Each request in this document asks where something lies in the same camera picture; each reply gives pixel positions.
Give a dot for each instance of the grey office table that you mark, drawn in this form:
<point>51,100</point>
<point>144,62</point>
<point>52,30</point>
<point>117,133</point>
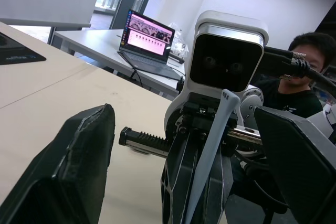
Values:
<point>97,41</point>

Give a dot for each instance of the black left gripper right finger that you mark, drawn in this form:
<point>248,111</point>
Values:
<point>302,161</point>

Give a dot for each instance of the black mat with blue print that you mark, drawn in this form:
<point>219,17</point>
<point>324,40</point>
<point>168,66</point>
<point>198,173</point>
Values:
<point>15,51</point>

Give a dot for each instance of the person in black shirt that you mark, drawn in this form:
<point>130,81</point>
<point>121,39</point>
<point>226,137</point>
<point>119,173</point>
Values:
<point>294,100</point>

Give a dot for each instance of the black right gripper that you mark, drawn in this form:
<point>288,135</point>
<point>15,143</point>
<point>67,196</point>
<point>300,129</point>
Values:
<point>199,119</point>

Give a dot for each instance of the open laptop with pink screen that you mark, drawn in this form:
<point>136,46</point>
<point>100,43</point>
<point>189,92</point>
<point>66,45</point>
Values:
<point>147,40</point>

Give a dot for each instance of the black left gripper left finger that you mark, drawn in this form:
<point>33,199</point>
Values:
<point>65,171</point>

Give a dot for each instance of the clear plastic bag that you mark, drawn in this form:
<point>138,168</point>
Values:
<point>179,43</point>

